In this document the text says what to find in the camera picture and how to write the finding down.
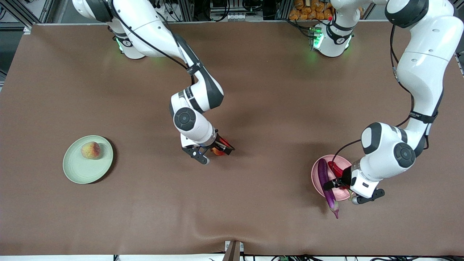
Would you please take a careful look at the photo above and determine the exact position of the long purple eggplant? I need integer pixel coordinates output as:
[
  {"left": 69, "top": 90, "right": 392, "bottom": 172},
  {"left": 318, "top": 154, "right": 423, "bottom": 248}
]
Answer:
[{"left": 318, "top": 158, "right": 340, "bottom": 219}]

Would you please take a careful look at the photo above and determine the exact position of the metal table edge bracket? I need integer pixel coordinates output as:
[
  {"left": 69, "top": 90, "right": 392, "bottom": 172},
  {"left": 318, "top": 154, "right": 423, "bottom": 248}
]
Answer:
[{"left": 224, "top": 240, "right": 244, "bottom": 261}]

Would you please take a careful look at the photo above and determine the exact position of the white socket strip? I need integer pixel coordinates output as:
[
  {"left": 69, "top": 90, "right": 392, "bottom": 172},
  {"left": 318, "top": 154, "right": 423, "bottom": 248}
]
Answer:
[{"left": 224, "top": 12, "right": 264, "bottom": 21}]

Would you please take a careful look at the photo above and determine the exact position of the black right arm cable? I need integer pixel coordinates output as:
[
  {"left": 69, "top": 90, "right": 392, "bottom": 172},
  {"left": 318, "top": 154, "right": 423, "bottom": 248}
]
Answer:
[{"left": 109, "top": 0, "right": 196, "bottom": 87}]

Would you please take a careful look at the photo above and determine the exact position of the brown tablecloth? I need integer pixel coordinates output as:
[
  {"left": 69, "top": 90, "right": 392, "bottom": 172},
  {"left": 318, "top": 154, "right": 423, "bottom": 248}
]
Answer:
[{"left": 0, "top": 21, "right": 464, "bottom": 256}]

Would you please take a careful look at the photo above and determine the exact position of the white power strip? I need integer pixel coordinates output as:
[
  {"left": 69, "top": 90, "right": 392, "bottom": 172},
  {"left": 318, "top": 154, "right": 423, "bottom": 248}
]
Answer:
[{"left": 150, "top": 0, "right": 175, "bottom": 17}]

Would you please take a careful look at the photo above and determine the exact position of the orange packets pile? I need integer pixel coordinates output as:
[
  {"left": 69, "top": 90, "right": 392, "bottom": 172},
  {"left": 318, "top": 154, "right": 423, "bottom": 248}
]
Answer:
[{"left": 289, "top": 0, "right": 334, "bottom": 21}]

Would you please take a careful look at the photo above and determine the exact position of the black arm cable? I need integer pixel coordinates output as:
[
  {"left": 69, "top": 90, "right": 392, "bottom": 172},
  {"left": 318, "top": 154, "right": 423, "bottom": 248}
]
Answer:
[
  {"left": 332, "top": 24, "right": 415, "bottom": 163},
  {"left": 109, "top": 0, "right": 196, "bottom": 87}
]

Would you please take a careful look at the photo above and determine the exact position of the pink round plate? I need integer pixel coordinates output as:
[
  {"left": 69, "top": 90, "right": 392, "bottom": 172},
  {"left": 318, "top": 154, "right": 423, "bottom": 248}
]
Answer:
[{"left": 311, "top": 155, "right": 357, "bottom": 201}]

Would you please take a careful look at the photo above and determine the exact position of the peach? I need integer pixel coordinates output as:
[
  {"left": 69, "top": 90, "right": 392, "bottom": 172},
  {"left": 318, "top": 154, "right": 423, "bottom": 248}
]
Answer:
[{"left": 80, "top": 141, "right": 101, "bottom": 160}]

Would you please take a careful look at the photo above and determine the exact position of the red chili pepper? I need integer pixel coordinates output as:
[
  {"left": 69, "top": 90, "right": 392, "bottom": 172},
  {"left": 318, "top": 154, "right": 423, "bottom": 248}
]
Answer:
[{"left": 328, "top": 161, "right": 345, "bottom": 178}]

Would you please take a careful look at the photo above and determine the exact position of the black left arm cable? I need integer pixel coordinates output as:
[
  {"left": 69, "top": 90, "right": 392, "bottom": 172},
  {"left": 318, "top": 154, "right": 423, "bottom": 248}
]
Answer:
[{"left": 332, "top": 24, "right": 415, "bottom": 163}]

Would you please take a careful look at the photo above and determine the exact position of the aluminium frame profile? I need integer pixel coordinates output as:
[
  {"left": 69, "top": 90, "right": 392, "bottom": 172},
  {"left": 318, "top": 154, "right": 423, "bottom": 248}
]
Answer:
[
  {"left": 0, "top": 0, "right": 44, "bottom": 35},
  {"left": 453, "top": 51, "right": 464, "bottom": 76}
]

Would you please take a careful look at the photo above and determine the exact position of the green round plate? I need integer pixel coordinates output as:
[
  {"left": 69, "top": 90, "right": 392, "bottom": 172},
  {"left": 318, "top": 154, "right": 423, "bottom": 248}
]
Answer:
[{"left": 63, "top": 135, "right": 114, "bottom": 184}]

